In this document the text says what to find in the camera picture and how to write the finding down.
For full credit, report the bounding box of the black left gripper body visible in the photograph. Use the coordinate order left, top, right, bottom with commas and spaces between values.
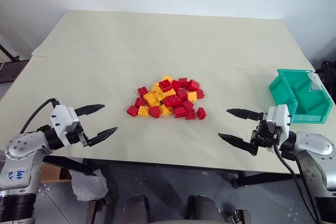
65, 123, 89, 148

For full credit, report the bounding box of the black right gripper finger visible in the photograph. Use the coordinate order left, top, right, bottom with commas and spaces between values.
218, 133, 257, 156
226, 108, 264, 121

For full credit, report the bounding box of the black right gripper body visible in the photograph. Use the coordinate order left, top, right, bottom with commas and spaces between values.
250, 112, 277, 149

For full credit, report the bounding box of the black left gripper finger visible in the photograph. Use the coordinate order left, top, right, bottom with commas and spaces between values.
84, 126, 119, 148
74, 104, 106, 117

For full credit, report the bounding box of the brown cardboard box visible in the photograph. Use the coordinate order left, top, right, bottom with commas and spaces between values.
40, 163, 72, 184

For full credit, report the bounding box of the white plastic bag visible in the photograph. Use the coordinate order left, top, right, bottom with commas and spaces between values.
68, 168, 109, 201

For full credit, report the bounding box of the green plastic bin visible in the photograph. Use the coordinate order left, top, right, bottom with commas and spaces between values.
268, 68, 333, 125

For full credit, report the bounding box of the beige table cover sheet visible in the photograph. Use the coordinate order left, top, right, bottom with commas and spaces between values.
0, 56, 336, 175
30, 9, 317, 72

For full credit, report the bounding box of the clear bin label holder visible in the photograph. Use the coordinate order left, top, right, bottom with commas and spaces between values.
306, 73, 322, 91

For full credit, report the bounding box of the dark rounded shape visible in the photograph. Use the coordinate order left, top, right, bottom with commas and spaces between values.
121, 194, 149, 224
187, 194, 225, 224

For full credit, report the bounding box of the metal caster foot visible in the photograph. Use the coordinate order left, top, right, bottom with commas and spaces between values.
227, 209, 250, 224

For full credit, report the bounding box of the dark floor mat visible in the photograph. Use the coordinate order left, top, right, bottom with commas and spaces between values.
0, 59, 30, 84

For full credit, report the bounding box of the black background equipment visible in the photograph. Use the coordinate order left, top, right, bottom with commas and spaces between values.
314, 55, 336, 96

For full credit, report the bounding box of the black metal stand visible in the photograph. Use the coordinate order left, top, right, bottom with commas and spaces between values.
0, 43, 21, 62

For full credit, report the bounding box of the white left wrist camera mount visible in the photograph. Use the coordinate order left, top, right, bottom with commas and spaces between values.
50, 104, 80, 148

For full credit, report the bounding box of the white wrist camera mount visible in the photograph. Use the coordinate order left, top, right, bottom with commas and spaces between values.
50, 104, 80, 148
266, 104, 292, 153

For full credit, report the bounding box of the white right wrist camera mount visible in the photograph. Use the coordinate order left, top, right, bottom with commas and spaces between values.
266, 104, 292, 153

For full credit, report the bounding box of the black table frame bar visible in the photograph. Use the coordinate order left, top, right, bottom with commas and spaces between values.
232, 169, 303, 189
43, 155, 97, 176

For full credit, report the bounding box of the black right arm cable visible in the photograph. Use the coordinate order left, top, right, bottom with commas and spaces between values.
272, 142, 324, 224

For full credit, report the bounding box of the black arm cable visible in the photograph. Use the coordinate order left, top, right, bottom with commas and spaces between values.
272, 142, 324, 224
19, 98, 60, 134

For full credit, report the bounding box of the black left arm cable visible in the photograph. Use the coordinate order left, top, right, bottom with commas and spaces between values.
19, 98, 60, 134

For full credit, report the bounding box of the rusty metal bracket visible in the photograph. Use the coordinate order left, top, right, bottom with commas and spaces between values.
87, 198, 107, 220

